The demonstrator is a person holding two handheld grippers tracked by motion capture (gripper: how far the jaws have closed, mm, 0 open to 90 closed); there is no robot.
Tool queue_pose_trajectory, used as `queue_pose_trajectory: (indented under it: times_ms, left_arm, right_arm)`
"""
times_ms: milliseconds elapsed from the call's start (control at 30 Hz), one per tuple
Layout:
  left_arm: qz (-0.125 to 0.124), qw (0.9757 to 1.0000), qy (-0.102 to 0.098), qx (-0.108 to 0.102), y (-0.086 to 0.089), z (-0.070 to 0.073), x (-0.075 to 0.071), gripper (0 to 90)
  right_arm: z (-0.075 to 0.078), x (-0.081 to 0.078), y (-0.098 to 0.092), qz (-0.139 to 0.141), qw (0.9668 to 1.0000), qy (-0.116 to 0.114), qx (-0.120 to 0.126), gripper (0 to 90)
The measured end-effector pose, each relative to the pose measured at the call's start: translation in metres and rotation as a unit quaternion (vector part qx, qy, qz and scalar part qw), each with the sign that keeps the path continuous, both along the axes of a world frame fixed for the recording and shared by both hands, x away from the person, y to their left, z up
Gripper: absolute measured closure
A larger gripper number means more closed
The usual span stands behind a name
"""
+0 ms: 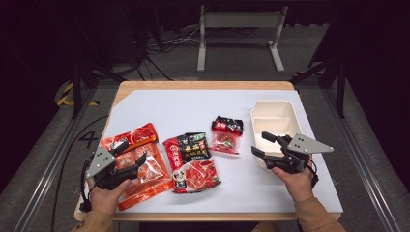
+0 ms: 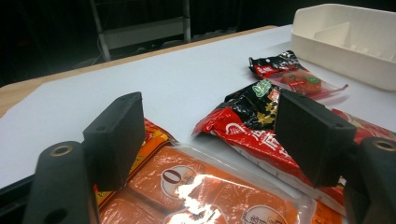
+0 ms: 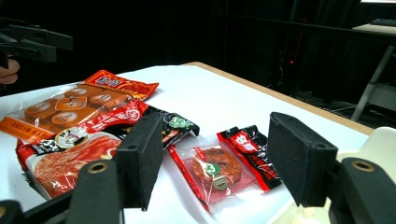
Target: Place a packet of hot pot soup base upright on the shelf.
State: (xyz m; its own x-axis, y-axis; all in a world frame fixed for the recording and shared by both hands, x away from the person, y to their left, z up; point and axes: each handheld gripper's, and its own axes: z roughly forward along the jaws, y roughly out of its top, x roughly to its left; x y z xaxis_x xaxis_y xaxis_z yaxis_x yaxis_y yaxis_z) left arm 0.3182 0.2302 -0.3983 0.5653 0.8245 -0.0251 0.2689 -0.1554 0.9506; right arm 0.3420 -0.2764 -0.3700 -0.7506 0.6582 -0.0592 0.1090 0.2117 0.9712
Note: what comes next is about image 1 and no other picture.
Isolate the person's right hand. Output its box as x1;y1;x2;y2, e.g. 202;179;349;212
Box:
271;163;319;204

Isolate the aluminium floor rail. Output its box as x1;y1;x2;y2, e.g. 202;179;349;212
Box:
322;86;402;232
13;86;98;232

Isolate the white table mat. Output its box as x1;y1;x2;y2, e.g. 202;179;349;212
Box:
84;89;344;215

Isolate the yellow and black hazard tape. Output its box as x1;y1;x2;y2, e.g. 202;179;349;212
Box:
56;81;100;107

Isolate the person's left hand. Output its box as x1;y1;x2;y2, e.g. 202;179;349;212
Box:
88;178;132;217

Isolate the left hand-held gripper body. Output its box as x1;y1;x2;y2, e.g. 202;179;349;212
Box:
85;146;139;191

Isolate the cream plastic divided container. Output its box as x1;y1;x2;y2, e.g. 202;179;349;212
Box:
249;100;305;170

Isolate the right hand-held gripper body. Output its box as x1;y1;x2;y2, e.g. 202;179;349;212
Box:
265;132;335;175

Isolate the bundle of floor cables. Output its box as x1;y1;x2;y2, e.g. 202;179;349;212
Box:
134;27;201;82

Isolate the red and black food packet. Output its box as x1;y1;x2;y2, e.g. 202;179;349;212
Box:
162;130;222;194

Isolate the long black floor cable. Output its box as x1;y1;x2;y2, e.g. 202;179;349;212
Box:
50;115;110;232

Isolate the left hand-held gripper cable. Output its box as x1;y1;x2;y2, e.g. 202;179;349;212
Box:
78;157;95;214

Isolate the large orange food packet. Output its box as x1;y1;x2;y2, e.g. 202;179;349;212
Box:
100;122;175;212

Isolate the hand-held gripper cable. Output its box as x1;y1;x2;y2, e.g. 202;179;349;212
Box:
78;157;95;214
307;157;320;189

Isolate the right hand-held gripper cable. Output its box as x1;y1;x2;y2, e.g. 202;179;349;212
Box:
307;157;320;189

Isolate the small red snack packet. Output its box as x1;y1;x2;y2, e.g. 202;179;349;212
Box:
208;115;245;156

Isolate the grey metal stand frame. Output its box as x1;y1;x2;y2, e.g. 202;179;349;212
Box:
196;4;289;73

